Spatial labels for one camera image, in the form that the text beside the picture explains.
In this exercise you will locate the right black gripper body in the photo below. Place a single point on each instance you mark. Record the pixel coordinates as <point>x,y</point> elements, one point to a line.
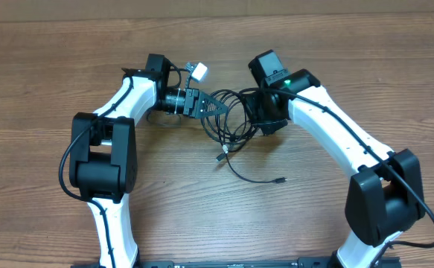
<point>270,126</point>

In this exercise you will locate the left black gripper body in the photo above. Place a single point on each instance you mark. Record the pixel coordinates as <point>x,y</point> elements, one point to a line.
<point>193,103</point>

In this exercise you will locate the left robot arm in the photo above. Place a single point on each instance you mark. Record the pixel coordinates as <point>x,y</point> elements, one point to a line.
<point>102,155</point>

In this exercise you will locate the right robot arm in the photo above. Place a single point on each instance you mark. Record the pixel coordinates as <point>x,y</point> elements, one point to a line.
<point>385,194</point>

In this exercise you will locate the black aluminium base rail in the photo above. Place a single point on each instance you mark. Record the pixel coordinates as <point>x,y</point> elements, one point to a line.
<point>303,262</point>

